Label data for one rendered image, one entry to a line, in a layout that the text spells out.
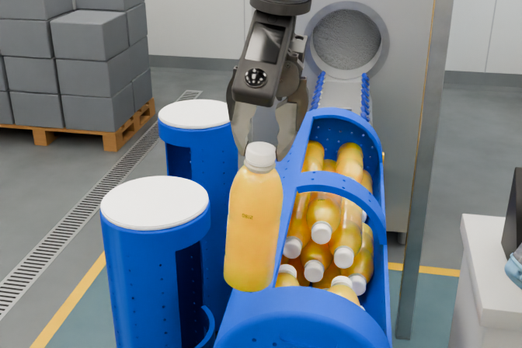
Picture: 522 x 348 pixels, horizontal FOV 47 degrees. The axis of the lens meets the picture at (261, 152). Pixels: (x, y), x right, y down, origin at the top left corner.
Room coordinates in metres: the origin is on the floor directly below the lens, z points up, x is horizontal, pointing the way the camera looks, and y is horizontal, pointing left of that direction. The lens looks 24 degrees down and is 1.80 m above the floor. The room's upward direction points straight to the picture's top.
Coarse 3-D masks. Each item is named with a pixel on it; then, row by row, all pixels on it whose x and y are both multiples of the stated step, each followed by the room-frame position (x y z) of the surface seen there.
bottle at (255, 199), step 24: (264, 168) 0.69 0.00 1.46; (240, 192) 0.69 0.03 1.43; (264, 192) 0.68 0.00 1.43; (240, 216) 0.68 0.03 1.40; (264, 216) 0.68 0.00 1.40; (240, 240) 0.68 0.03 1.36; (264, 240) 0.68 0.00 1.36; (240, 264) 0.68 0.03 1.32; (264, 264) 0.69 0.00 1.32; (240, 288) 0.68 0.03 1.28; (264, 288) 0.69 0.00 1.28
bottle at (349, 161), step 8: (344, 144) 1.51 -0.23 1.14; (352, 144) 1.50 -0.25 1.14; (344, 152) 1.46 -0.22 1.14; (352, 152) 1.45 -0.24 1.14; (360, 152) 1.48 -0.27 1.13; (336, 160) 1.46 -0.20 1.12; (344, 160) 1.41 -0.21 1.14; (352, 160) 1.40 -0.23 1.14; (360, 160) 1.43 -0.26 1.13; (336, 168) 1.40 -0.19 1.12; (344, 168) 1.37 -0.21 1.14; (352, 168) 1.37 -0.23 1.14; (360, 168) 1.39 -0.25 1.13; (352, 176) 1.35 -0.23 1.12; (360, 176) 1.36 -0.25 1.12
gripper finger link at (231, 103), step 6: (234, 72) 0.70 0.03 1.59; (234, 78) 0.70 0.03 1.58; (228, 84) 0.70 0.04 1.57; (228, 90) 0.70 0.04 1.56; (228, 96) 0.70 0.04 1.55; (228, 102) 0.70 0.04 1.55; (234, 102) 0.70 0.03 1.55; (228, 108) 0.70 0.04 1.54; (234, 108) 0.70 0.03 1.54; (228, 114) 0.71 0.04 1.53
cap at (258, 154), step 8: (248, 144) 0.71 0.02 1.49; (256, 144) 0.72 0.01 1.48; (264, 144) 0.72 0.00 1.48; (248, 152) 0.70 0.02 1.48; (256, 152) 0.69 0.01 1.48; (264, 152) 0.70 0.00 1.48; (272, 152) 0.70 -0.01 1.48; (248, 160) 0.70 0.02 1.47; (256, 160) 0.69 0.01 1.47; (264, 160) 0.69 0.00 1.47; (272, 160) 0.70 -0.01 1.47
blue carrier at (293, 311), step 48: (336, 144) 1.54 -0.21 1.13; (288, 192) 1.08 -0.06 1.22; (336, 192) 1.08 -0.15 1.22; (384, 192) 1.30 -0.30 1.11; (384, 240) 1.07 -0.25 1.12; (288, 288) 0.75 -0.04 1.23; (384, 288) 0.94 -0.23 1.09; (240, 336) 0.70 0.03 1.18; (288, 336) 0.70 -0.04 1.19; (336, 336) 0.68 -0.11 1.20; (384, 336) 0.72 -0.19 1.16
